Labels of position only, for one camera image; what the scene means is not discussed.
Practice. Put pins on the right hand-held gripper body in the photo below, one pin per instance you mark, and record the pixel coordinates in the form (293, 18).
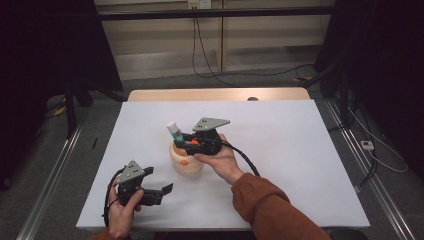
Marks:
(206, 143)

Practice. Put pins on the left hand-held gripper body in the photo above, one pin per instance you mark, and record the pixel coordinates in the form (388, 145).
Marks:
(131, 175)

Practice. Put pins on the green and white glue stick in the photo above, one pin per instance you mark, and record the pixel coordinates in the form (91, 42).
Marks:
(174, 129)

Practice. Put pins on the cream ribbed pen holder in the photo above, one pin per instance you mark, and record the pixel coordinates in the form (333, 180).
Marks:
(185, 165)

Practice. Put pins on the person's right hand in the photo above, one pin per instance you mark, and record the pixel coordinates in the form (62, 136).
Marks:
(223, 163)

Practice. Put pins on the person's left hand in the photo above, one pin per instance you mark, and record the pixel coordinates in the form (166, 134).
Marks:
(121, 218)

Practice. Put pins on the white table sheet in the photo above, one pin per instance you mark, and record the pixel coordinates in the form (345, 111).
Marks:
(283, 166)

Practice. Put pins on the black metal stand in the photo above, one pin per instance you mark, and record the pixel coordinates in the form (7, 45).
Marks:
(70, 106)
(343, 93)

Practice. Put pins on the black horizontal bar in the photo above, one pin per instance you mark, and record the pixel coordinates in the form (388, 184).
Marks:
(216, 13)

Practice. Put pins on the black curtain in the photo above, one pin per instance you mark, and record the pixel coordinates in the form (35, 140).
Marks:
(43, 50)
(383, 50)

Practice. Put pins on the white power adapter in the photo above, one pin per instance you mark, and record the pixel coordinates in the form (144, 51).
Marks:
(367, 145)

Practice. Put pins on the aluminium floor rail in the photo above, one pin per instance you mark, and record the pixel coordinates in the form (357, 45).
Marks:
(373, 173)
(50, 186)

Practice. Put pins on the white wall socket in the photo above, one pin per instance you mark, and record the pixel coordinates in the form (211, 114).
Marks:
(199, 4)

